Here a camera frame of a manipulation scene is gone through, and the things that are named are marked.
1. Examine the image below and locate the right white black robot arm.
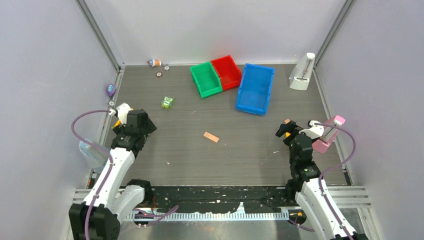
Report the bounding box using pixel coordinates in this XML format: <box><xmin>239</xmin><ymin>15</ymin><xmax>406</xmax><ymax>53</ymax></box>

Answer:
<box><xmin>275</xmin><ymin>115</ymin><xmax>368</xmax><ymax>240</ymax></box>

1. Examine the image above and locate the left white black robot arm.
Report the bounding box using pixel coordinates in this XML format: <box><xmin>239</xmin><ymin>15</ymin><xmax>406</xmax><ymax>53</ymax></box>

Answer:
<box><xmin>68</xmin><ymin>108</ymin><xmax>157</xmax><ymax>240</ymax></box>

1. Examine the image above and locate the pink metronome box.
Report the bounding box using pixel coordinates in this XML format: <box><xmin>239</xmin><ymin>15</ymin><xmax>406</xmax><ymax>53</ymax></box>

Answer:
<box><xmin>312</xmin><ymin>115</ymin><xmax>346</xmax><ymax>154</ymax></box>

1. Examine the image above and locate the purple round toy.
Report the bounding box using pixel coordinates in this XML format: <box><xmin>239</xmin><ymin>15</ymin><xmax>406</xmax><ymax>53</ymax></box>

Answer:
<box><xmin>106</xmin><ymin>83</ymin><xmax>117</xmax><ymax>97</ymax></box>

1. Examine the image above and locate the white metronome box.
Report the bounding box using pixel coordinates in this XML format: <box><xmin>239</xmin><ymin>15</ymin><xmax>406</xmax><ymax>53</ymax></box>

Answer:
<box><xmin>289</xmin><ymin>52</ymin><xmax>316</xmax><ymax>91</ymax></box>

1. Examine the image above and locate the clear plastic bottle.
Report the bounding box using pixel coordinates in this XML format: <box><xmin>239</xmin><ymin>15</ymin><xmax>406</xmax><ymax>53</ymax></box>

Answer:
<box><xmin>78</xmin><ymin>138</ymin><xmax>109</xmax><ymax>174</ymax></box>

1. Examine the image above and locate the blue plastic bin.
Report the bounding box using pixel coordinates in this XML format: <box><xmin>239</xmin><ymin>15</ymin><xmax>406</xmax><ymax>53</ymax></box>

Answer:
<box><xmin>235</xmin><ymin>63</ymin><xmax>275</xmax><ymax>116</ymax></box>

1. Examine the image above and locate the small figurine toy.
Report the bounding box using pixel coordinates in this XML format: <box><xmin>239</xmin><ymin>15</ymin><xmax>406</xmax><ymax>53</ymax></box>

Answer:
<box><xmin>146</xmin><ymin>58</ymin><xmax>162</xmax><ymax>67</ymax></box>

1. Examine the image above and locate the small wooden block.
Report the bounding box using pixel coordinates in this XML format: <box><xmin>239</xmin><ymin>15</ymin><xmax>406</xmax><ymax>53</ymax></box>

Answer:
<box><xmin>203</xmin><ymin>131</ymin><xmax>220</xmax><ymax>143</ymax></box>

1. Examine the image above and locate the red plastic bin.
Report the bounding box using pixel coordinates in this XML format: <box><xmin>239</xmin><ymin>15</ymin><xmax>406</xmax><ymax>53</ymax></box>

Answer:
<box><xmin>211</xmin><ymin>55</ymin><xmax>242</xmax><ymax>91</ymax></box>

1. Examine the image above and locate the green plastic bin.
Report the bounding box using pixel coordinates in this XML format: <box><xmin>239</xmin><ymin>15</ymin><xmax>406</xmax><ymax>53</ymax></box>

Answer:
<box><xmin>189</xmin><ymin>61</ymin><xmax>223</xmax><ymax>99</ymax></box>

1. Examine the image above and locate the yellow triangular toy frame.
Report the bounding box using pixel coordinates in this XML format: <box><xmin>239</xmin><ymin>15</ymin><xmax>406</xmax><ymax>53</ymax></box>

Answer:
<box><xmin>111</xmin><ymin>120</ymin><xmax>121</xmax><ymax>129</ymax></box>

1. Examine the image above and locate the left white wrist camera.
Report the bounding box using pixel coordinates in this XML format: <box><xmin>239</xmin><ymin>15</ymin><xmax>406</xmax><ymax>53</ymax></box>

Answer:
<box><xmin>108</xmin><ymin>102</ymin><xmax>134</xmax><ymax>125</ymax></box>

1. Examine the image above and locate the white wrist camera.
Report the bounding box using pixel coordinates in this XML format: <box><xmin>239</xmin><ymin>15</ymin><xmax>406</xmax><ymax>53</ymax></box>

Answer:
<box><xmin>299</xmin><ymin>120</ymin><xmax>324</xmax><ymax>140</ymax></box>
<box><xmin>108</xmin><ymin>102</ymin><xmax>134</xmax><ymax>125</ymax></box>

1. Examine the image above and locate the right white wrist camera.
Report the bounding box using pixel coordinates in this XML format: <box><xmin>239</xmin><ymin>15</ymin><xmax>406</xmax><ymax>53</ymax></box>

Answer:
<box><xmin>299</xmin><ymin>120</ymin><xmax>324</xmax><ymax>140</ymax></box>

